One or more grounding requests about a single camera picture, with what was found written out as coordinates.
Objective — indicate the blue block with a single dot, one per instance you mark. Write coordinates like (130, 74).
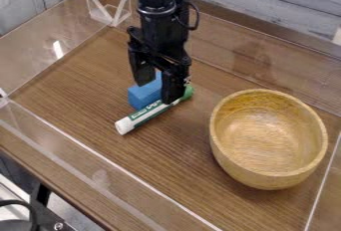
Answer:
(142, 96)

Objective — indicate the clear acrylic tray walls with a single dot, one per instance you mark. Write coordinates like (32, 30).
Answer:
(153, 180)

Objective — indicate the black table leg bracket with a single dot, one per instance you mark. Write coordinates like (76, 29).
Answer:
(48, 220)

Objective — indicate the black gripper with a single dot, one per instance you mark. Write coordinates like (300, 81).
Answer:
(157, 48)

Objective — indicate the brown wooden bowl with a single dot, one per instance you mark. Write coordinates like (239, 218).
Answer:
(268, 138)

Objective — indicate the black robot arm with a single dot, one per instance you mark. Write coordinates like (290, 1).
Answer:
(157, 46)

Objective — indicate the green white marker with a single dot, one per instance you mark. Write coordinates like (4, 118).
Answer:
(134, 120)

